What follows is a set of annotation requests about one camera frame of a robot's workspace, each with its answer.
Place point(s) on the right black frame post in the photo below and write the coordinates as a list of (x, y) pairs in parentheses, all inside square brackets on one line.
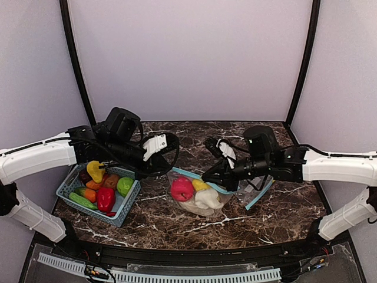
[(307, 53)]

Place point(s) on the red toy bell pepper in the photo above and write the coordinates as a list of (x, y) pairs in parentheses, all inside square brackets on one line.
[(105, 199)]

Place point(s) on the orange toy carrot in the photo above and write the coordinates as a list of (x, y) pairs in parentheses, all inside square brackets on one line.
[(87, 193)]

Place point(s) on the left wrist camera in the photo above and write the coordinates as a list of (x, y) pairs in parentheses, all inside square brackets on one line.
[(162, 143)]

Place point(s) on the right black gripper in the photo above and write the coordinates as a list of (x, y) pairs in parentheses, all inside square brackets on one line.
[(227, 173)]

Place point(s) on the brown toy potato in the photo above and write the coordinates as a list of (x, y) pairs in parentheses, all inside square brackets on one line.
[(111, 181)]

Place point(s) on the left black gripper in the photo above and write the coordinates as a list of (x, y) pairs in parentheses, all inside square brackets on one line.
[(159, 160)]

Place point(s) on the dark red toy fruit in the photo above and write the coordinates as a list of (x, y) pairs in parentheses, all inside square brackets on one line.
[(84, 176)]

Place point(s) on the large clear zip bag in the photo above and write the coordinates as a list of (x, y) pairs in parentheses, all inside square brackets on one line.
[(175, 173)]

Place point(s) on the black frame post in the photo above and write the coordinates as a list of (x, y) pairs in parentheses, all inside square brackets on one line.
[(69, 37), (307, 53)]

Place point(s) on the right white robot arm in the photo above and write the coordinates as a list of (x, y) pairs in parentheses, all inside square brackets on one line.
[(297, 164)]

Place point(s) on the light blue plastic basket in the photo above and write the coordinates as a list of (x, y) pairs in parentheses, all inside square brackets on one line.
[(122, 205)]

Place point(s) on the yellow toy lemon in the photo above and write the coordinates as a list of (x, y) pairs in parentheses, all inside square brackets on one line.
[(96, 171)]

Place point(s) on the yellow toy potato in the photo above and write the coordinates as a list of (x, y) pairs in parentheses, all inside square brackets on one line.
[(199, 185)]

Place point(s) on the small clear zip bag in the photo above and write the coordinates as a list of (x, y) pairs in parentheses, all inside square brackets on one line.
[(251, 191)]

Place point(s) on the white slotted cable duct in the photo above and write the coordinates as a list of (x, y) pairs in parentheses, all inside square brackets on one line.
[(143, 273)]

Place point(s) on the black front frame rail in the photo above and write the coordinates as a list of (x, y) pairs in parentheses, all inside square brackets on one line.
[(281, 255)]

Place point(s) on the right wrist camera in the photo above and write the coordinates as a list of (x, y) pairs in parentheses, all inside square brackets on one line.
[(221, 148)]

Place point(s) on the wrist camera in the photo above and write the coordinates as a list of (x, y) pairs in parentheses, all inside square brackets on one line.
[(162, 143), (221, 148)]

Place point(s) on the large red toy apple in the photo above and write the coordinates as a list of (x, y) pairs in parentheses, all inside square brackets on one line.
[(182, 189)]

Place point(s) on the left black frame post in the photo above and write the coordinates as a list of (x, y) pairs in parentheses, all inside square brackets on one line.
[(69, 37)]

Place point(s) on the green toy cucumber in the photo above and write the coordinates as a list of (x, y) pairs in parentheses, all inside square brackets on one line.
[(82, 201)]

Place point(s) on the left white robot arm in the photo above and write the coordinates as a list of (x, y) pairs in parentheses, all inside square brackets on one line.
[(118, 140)]

